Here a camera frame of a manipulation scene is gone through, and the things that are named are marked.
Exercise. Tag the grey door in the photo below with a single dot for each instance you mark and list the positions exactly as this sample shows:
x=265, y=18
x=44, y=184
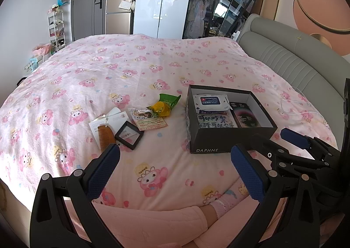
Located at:
x=87, y=4

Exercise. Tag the black square display case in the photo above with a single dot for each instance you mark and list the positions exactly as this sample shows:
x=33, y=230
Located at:
x=128, y=135

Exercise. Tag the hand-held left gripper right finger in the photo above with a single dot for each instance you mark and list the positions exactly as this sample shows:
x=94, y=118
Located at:
x=246, y=171

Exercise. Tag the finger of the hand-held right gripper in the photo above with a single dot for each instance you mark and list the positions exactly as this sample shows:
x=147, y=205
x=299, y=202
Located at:
x=284, y=159
x=295, y=138

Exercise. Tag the yellow snack packet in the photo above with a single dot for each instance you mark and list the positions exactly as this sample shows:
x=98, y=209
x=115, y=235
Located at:
x=161, y=108

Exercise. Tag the white envelope with red print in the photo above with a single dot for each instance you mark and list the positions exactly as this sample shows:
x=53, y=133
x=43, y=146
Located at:
x=94, y=127

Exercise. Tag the glass door wardrobe with clothes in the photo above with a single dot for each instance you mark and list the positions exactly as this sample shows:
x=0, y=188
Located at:
x=199, y=4

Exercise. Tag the person's pink trouser leg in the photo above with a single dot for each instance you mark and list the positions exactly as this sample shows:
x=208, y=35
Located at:
x=153, y=223

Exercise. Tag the pink bundle on floor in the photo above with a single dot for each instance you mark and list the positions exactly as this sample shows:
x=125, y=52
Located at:
x=41, y=49

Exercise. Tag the gold refrigerator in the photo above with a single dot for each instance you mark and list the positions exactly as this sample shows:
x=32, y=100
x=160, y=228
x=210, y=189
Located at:
x=117, y=21

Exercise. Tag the brown wooden comb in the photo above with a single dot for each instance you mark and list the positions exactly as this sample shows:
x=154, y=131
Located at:
x=105, y=135

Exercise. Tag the pink cartoon printed blanket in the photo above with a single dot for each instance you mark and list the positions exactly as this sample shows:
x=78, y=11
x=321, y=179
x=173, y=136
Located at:
x=136, y=59

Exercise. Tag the white handbag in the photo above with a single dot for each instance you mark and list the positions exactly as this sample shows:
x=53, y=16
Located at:
x=125, y=4

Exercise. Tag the white wet wipes pack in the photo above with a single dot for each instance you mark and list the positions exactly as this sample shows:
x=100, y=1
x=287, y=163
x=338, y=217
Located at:
x=210, y=101

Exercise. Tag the white paper tag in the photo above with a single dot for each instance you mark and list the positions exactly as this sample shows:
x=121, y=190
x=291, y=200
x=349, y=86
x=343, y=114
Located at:
x=117, y=116

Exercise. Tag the clear sticker pack orange card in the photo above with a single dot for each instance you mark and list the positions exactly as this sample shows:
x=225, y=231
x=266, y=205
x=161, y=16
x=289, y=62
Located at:
x=150, y=123

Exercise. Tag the white shelf rack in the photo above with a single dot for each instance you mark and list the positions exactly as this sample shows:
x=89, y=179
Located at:
x=56, y=31

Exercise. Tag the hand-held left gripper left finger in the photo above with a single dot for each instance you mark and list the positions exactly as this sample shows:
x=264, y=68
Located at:
x=105, y=168

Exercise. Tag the dark purple packet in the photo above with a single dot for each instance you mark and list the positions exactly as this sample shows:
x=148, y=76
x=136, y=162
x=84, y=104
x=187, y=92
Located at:
x=246, y=118

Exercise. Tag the crumpled clear plastic wrap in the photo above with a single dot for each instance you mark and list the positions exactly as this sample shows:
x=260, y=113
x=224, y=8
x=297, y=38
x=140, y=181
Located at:
x=187, y=145

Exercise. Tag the green snack packet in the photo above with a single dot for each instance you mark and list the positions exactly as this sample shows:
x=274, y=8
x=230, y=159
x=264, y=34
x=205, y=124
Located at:
x=168, y=99

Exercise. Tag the black cardboard box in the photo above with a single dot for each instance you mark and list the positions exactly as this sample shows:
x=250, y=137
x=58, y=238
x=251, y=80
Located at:
x=218, y=141

